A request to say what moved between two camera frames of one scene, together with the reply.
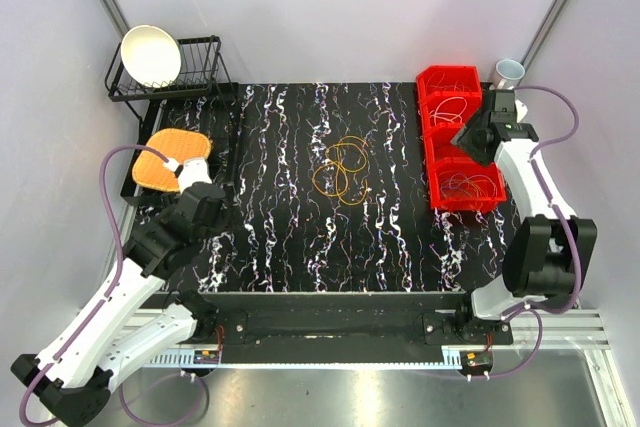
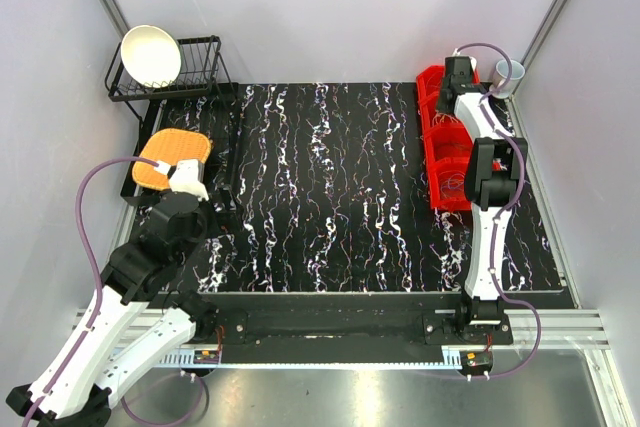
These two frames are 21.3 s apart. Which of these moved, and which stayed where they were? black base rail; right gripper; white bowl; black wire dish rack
Moved: right gripper
Stayed: black wire dish rack; black base rail; white bowl
